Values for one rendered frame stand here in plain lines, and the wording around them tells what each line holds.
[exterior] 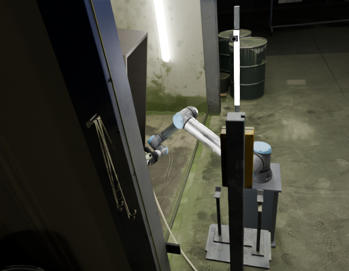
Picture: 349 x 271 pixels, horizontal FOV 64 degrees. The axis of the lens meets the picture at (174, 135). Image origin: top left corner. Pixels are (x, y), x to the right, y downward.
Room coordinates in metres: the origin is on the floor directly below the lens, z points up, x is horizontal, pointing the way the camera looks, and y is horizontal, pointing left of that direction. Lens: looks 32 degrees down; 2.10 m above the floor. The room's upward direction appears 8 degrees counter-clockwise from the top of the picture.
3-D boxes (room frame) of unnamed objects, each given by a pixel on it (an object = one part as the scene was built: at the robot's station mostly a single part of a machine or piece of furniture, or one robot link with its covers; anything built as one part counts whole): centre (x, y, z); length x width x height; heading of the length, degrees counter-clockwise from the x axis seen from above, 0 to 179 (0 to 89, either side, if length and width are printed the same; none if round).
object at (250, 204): (1.59, -0.59, 0.32); 0.31 x 0.31 x 0.64; 71
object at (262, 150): (1.59, -0.59, 0.83); 0.17 x 0.15 x 0.18; 132
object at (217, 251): (0.93, -0.25, 0.78); 0.31 x 0.23 x 0.01; 71
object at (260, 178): (1.59, -0.59, 0.69); 0.19 x 0.19 x 0.10
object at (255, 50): (4.30, -1.33, 0.44); 0.59 x 0.58 x 0.89; 175
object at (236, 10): (2.86, -0.77, 0.82); 0.05 x 0.05 x 1.64; 71
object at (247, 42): (4.30, -1.33, 0.86); 0.54 x 0.54 x 0.01
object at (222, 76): (4.61, -0.96, 0.14); 0.31 x 0.29 x 0.28; 161
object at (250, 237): (0.94, -0.26, 0.95); 0.26 x 0.15 x 0.32; 71
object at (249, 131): (0.85, -0.23, 1.42); 0.12 x 0.06 x 0.26; 71
